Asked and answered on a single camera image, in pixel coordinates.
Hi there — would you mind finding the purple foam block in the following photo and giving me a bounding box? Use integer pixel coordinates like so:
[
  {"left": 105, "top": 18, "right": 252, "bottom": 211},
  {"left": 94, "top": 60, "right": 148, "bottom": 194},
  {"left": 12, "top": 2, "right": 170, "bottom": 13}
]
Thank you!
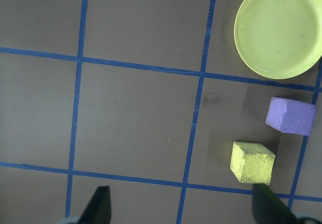
[{"left": 265, "top": 96, "right": 317, "bottom": 136}]

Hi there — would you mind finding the yellow round plate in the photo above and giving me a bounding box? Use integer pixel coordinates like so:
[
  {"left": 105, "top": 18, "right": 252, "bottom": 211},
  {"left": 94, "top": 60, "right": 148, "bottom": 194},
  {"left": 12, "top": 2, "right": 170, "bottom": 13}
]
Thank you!
[{"left": 233, "top": 0, "right": 322, "bottom": 80}]

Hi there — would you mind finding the yellow foam block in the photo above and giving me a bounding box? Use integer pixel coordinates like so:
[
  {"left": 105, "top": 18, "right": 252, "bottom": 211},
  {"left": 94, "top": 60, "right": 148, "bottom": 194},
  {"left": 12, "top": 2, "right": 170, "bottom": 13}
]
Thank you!
[{"left": 229, "top": 140, "right": 276, "bottom": 186}]

